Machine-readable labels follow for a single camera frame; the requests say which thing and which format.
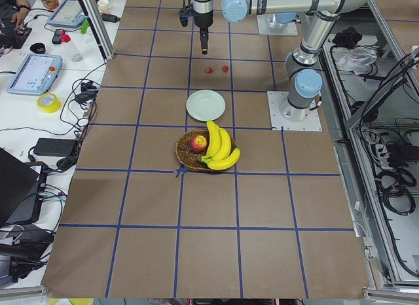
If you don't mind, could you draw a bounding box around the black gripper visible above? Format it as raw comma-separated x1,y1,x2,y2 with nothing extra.
178,0,213,54

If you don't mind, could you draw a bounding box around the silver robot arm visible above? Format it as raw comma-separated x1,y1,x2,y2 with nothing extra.
280,10,340,122
178,0,368,65

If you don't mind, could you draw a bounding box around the light green plate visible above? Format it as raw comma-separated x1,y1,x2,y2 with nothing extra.
186,90,225,122

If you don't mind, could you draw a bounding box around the paper cup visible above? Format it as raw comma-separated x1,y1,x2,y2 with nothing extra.
97,0,109,13

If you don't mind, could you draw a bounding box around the red apple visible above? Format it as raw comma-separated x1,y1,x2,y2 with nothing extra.
189,135,208,153

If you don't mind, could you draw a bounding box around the wicker basket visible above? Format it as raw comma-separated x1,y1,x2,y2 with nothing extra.
175,129,241,171

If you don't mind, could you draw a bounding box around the yellow banana bunch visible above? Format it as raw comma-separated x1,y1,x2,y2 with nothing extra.
201,120,241,171

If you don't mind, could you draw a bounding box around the plastic bottle red cap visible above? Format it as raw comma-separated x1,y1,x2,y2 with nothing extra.
60,32,83,62

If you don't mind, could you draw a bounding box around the teach pendant tablet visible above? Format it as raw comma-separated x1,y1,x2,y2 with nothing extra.
46,0,85,28

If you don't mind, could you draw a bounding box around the black phone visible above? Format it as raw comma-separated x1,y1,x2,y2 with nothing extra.
52,29,65,45

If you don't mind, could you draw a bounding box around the yellow tape roll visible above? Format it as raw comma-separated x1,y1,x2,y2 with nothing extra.
37,92,62,113

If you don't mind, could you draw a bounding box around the black power adapter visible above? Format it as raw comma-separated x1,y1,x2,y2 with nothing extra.
33,138,77,156

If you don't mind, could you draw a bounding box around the black laptop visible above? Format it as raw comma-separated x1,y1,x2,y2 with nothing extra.
1,149,47,226

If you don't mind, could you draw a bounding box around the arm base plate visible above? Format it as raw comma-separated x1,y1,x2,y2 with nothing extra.
257,12,298,36
267,91,322,132

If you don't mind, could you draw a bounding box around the aluminium frame post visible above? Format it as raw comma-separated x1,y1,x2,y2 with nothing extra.
77,0,114,61

